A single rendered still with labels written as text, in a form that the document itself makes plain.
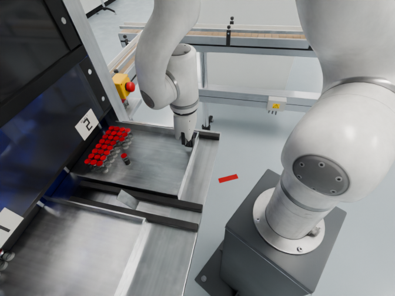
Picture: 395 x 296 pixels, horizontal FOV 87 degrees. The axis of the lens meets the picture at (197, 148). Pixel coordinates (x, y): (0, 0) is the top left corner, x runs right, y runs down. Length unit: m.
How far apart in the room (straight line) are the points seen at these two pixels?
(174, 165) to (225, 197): 0.97
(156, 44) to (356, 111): 0.34
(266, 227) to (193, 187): 0.24
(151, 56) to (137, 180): 0.41
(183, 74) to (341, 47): 0.31
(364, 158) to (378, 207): 1.69
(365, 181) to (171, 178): 0.52
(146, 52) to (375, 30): 0.34
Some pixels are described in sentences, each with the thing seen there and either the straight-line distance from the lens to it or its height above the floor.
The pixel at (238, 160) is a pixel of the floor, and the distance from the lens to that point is 1.83.
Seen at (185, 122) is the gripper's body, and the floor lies 1.06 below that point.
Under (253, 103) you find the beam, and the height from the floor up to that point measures 0.47.
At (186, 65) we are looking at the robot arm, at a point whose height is 1.22.
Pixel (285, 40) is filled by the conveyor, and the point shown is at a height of 0.93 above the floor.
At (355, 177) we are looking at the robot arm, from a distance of 0.29.
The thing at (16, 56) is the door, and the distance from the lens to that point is 0.62.
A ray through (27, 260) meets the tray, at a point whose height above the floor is 0.88.
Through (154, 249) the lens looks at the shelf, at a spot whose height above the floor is 0.88.
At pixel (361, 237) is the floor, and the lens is 1.79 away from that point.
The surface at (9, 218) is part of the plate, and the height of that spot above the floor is 1.02.
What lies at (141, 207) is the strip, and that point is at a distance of 0.66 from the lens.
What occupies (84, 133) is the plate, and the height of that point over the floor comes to 1.01.
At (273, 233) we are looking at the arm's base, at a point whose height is 0.87.
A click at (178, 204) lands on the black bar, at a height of 0.90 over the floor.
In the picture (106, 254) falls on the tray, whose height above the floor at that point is 0.88.
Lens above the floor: 1.45
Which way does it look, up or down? 50 degrees down
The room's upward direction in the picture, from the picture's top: 5 degrees counter-clockwise
